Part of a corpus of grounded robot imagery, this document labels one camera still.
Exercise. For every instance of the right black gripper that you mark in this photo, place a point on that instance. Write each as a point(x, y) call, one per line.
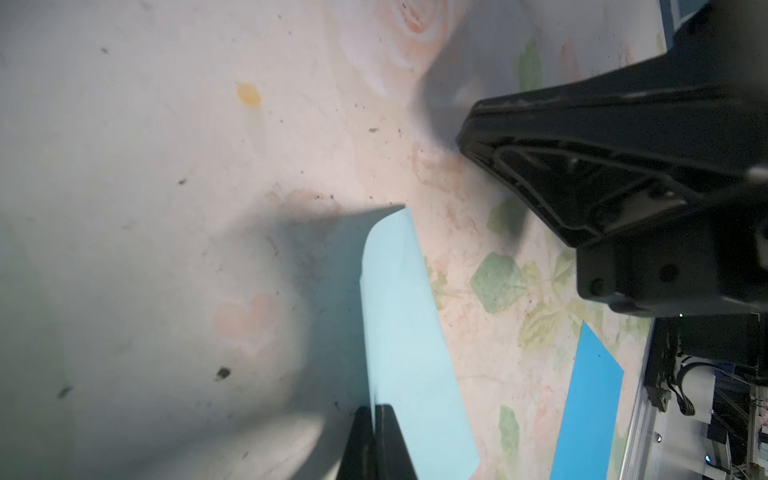
point(671, 175)

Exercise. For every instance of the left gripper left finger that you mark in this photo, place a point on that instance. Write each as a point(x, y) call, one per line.
point(358, 461)

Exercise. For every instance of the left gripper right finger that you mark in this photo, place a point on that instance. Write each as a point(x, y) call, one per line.
point(393, 461)

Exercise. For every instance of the light blue square paper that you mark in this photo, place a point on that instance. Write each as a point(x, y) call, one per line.
point(409, 366)

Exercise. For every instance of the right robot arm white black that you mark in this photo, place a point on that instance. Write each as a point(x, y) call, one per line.
point(735, 338)

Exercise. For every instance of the blue paper sheet right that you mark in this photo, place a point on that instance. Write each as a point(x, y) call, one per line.
point(586, 435)

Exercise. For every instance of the aluminium mounting rail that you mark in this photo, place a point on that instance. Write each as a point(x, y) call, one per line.
point(641, 435)

